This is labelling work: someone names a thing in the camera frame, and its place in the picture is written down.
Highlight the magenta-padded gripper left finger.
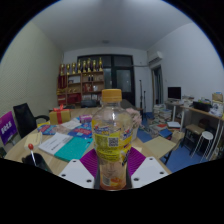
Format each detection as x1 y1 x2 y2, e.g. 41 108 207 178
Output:
57 148 100 190

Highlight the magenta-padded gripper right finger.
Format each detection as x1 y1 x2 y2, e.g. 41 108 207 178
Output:
127 146 170 190

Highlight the clear bottle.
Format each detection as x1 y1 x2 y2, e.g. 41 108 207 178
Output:
91 88 135 192

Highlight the teal notebook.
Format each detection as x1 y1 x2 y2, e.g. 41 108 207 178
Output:
53 135 94 163

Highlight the wooden chair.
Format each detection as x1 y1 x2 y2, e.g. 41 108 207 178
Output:
143 131 186 165

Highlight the white printed booklet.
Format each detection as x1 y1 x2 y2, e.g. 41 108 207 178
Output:
37 132 74 157

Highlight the blue printed box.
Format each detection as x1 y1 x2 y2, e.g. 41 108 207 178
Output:
67 122 94 139

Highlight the red lollipop on white stick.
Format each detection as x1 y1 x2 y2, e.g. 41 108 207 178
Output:
27 143 38 167

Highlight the beige notebook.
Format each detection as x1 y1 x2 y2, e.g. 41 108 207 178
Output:
23 131 44 151

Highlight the small pink box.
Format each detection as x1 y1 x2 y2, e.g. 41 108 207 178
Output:
78 113 94 124

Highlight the pile of books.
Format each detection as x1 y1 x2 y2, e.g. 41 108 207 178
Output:
151 103 173 127

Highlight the white round stool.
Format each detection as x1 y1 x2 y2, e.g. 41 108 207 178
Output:
192 130 215 160

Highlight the black office chair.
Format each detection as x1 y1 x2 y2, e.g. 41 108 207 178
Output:
12 102 50 139

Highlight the wooden side desk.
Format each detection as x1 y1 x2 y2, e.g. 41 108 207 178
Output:
164 99 224 151

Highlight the black computer monitor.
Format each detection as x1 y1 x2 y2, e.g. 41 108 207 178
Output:
167 86 182 101

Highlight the purple sign board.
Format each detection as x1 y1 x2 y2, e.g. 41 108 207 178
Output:
0 110 18 146

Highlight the wooden shelf unit with trophies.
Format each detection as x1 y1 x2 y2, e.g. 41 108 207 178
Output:
56 57 105 107

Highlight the white wall air conditioner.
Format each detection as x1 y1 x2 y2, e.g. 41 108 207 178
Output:
147 50 165 65

